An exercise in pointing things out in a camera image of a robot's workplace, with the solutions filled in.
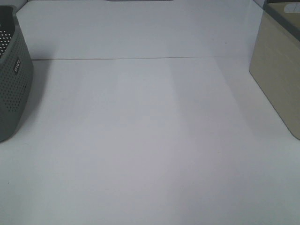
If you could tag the beige storage box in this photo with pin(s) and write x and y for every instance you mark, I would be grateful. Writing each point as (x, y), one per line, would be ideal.
(275, 62)

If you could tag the grey perforated plastic basket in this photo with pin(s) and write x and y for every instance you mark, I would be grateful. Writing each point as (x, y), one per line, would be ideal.
(16, 72)

